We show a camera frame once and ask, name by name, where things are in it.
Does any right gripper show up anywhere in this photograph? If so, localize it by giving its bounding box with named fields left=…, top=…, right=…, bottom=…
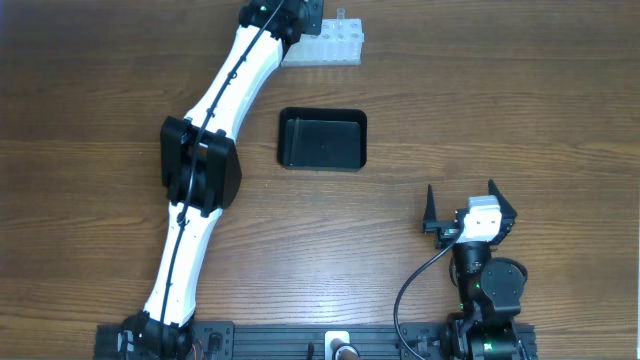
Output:
left=422, top=178, right=518, bottom=250

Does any black tray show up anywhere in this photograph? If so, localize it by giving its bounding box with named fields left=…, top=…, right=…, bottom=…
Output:
left=276, top=106, right=369, bottom=173

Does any white test tube rack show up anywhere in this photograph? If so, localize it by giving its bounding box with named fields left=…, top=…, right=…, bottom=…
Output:
left=280, top=17, right=365, bottom=67

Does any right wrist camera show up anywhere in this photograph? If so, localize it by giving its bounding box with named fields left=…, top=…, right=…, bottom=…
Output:
left=457, top=195, right=503, bottom=244

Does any black cable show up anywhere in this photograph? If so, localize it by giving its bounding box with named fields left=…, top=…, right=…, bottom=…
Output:
left=174, top=0, right=285, bottom=229
left=392, top=227, right=466, bottom=354

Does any mounting rail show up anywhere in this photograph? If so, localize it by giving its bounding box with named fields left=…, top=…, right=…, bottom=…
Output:
left=93, top=320, right=539, bottom=360

